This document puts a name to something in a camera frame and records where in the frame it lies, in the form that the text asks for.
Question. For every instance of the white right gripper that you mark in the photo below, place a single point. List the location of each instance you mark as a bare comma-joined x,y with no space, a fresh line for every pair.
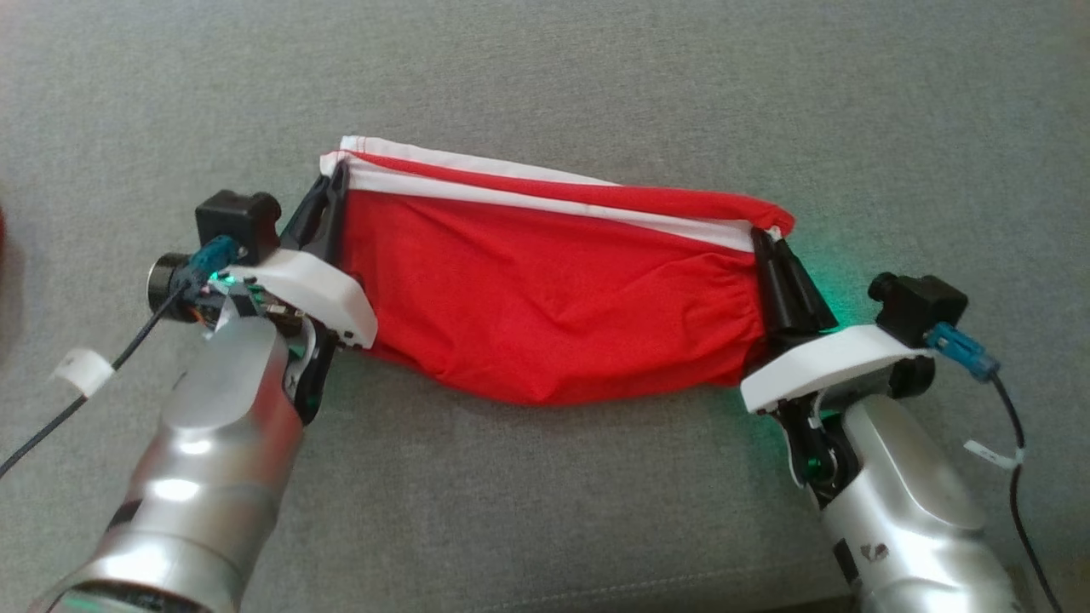
817,362

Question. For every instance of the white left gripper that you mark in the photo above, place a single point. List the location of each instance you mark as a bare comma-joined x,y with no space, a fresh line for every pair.
315,294

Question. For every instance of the red shorts with white stripes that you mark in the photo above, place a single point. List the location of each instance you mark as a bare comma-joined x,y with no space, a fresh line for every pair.
545,289

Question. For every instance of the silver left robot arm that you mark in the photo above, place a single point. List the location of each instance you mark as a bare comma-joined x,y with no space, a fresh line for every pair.
196,460

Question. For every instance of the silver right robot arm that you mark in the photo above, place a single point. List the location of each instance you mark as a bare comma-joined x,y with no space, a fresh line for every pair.
911,519

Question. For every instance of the grey fabric sofa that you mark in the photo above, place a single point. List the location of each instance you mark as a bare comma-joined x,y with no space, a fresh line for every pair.
596,77

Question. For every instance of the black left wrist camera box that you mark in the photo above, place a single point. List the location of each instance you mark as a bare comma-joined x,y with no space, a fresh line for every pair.
237,223

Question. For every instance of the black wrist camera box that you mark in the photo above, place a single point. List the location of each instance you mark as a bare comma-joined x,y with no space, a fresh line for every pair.
237,223
921,306

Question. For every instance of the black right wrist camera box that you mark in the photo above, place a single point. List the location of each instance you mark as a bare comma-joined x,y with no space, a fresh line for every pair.
921,306

